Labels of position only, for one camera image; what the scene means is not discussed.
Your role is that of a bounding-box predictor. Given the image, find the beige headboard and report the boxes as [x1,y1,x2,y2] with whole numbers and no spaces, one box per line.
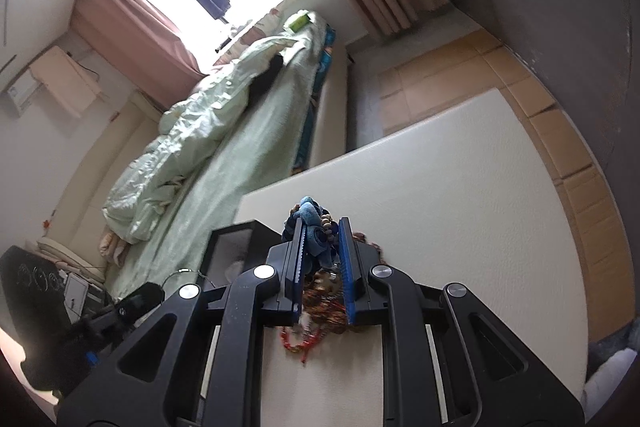
[50,92,166,248]

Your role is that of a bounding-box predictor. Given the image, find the white air conditioner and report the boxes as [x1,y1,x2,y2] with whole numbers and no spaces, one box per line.
[0,54,43,114]

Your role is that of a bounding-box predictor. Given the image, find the beige pillow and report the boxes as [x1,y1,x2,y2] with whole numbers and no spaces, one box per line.
[37,234,108,280]

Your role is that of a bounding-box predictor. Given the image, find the blue fabric bracelet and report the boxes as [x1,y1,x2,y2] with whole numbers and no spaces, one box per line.
[282,196,341,268]

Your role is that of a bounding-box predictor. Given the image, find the cardboard floor sheets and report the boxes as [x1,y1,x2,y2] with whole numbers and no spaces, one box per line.
[375,29,626,288]

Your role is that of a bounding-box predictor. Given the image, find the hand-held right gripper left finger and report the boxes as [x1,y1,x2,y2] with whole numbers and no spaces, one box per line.
[56,217,308,427]

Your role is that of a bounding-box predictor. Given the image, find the pile of mixed jewelry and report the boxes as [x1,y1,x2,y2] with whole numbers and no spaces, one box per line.
[279,229,386,364]

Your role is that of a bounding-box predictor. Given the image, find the black jewelry box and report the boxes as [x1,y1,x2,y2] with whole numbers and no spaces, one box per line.
[200,219,291,295]

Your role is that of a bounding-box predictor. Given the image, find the white low table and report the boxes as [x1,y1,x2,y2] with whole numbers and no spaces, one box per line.
[237,87,588,427]

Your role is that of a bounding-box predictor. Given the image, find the black cloth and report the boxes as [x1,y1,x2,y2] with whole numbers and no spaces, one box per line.
[247,54,286,108]

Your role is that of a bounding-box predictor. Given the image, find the black patterned bag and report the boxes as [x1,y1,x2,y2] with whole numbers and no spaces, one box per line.
[0,246,76,395]

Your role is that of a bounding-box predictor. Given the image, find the white plastic box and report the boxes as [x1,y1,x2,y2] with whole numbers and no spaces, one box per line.
[65,274,91,323]

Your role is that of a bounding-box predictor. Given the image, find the small green item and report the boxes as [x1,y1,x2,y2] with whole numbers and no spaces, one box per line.
[285,11,313,32]

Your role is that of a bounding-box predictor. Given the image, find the light green duvet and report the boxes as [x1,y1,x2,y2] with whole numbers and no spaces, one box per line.
[102,34,321,245]

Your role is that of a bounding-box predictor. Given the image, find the bed with green sheet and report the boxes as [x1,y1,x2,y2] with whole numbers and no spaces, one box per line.
[97,9,353,303]

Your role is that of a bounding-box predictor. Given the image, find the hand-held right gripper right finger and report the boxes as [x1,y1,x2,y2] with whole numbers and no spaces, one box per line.
[339,217,587,427]

